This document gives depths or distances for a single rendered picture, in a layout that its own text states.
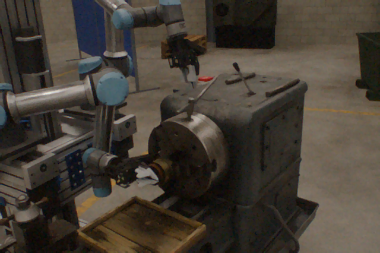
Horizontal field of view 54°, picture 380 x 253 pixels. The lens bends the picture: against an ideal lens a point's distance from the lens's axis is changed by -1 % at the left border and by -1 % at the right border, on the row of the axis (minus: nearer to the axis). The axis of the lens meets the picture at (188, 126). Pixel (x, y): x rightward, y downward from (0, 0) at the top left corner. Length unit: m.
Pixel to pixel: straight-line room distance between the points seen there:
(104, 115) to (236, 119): 0.52
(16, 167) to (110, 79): 0.49
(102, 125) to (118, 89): 0.25
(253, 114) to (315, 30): 10.02
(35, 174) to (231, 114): 0.76
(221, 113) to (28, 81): 0.85
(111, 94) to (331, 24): 10.23
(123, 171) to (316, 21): 10.30
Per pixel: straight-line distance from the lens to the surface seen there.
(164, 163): 1.33
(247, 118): 1.38
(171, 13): 1.42
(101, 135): 1.56
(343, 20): 11.30
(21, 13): 1.79
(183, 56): 1.41
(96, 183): 1.51
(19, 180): 1.53
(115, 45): 1.85
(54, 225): 1.27
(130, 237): 1.37
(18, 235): 1.18
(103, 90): 1.33
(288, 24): 11.43
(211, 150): 1.33
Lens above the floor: 1.70
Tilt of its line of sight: 21 degrees down
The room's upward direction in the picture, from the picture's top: 3 degrees counter-clockwise
